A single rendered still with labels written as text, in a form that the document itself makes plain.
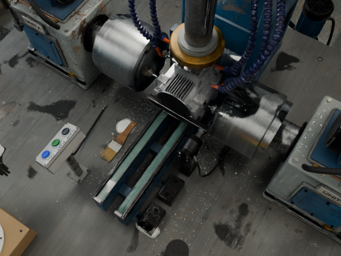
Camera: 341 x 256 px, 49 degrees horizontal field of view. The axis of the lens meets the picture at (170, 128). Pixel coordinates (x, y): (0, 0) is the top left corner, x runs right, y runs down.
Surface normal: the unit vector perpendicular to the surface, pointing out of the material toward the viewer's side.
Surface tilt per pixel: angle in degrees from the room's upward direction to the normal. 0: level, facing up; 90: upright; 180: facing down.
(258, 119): 24
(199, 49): 0
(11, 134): 0
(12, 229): 2
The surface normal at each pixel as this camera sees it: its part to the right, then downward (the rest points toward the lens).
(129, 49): -0.26, -0.04
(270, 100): 0.08, -0.55
